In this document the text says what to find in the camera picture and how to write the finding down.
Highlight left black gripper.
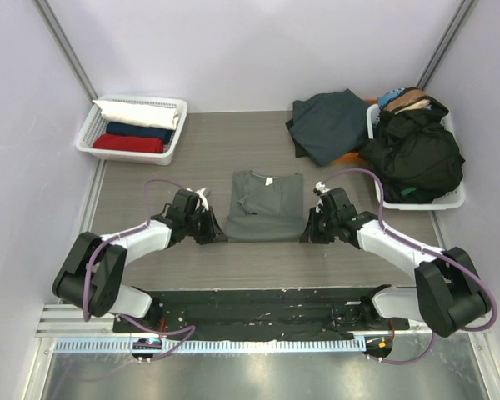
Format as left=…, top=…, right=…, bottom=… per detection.
left=184, top=206, right=227, bottom=245

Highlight grey t shirt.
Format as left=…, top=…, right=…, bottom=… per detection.
left=225, top=170, right=306, bottom=243

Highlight white plastic basket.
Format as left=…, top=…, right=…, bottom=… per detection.
left=366, top=103, right=466, bottom=212
left=76, top=95, right=188, bottom=166

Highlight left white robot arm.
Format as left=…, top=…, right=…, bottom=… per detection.
left=52, top=188, right=228, bottom=333

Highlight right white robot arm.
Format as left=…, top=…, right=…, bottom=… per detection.
left=300, top=183, right=494, bottom=338

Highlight dark teal t shirt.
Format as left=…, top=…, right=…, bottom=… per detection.
left=285, top=89, right=370, bottom=167

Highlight white rolled t shirt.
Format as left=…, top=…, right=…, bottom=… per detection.
left=92, top=100, right=179, bottom=130

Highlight navy rolled t shirt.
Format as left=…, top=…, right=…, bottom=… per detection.
left=106, top=122, right=174, bottom=143

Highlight black clothes pile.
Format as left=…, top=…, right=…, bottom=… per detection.
left=359, top=94, right=465, bottom=204

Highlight red rolled t shirt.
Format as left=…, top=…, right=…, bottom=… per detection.
left=92, top=133, right=164, bottom=153

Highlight blue and tan clothes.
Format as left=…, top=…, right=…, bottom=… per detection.
left=377, top=87, right=427, bottom=113

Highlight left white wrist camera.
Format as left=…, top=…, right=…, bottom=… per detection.
left=196, top=187, right=210, bottom=211

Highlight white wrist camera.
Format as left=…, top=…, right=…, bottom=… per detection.
left=313, top=182, right=329, bottom=196
left=196, top=187, right=210, bottom=211

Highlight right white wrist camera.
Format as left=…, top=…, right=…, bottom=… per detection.
left=313, top=182, right=329, bottom=196

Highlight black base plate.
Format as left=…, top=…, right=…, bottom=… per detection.
left=112, top=285, right=413, bottom=341

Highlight slotted white cable duct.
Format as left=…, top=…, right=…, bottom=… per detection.
left=54, top=336, right=366, bottom=354

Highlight right aluminium frame post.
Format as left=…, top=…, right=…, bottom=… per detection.
left=417, top=0, right=478, bottom=89

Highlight aluminium frame post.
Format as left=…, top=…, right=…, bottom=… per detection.
left=32, top=0, right=98, bottom=100
left=417, top=0, right=478, bottom=89

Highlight left aluminium frame post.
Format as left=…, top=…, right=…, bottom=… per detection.
left=32, top=0, right=98, bottom=100

